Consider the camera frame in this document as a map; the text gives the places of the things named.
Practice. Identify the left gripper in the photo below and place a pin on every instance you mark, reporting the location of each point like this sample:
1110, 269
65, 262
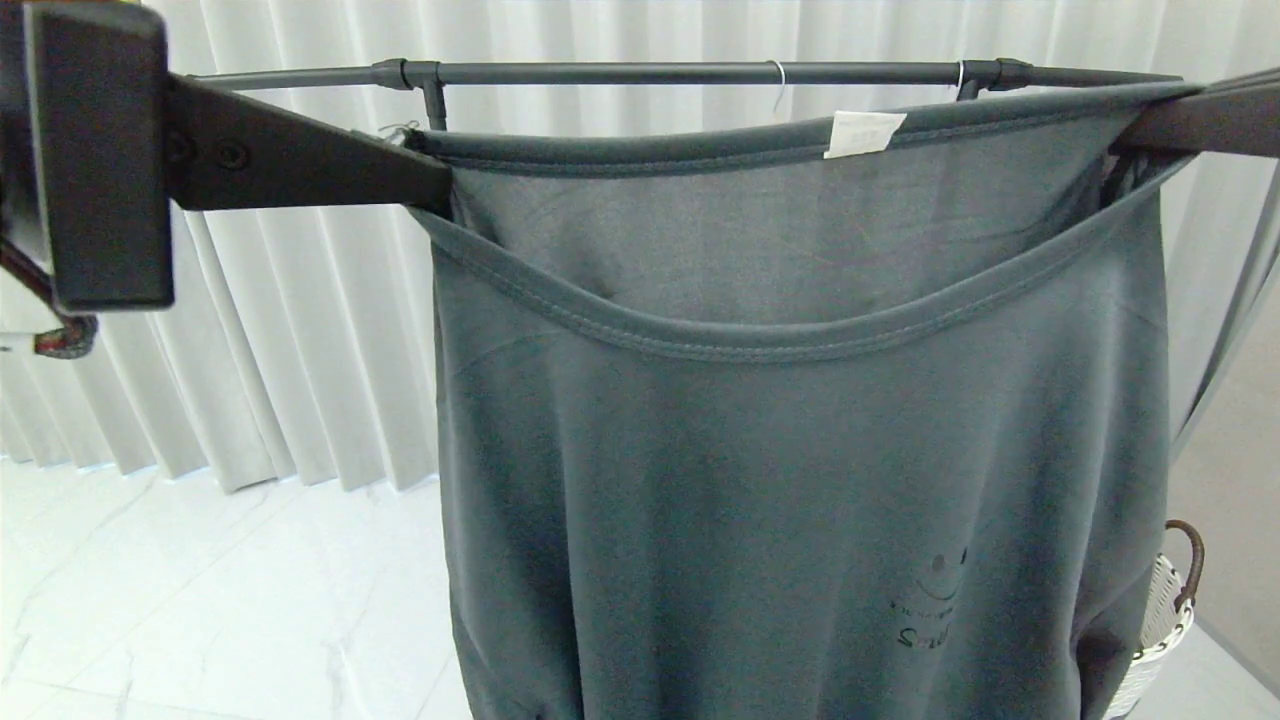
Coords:
110, 150

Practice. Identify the pink clothes hanger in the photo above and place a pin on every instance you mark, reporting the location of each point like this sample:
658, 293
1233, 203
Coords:
960, 78
780, 95

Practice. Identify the black clothes rack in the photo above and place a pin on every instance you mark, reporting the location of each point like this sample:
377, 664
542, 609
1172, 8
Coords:
650, 73

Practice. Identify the white curtain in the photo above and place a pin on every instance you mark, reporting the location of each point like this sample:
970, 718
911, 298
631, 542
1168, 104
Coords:
300, 350

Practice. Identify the dark grey T-shirt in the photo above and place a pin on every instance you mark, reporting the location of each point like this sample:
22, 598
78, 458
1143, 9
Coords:
800, 500

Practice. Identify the white laundry basket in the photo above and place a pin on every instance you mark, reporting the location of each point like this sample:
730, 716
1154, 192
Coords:
1165, 610

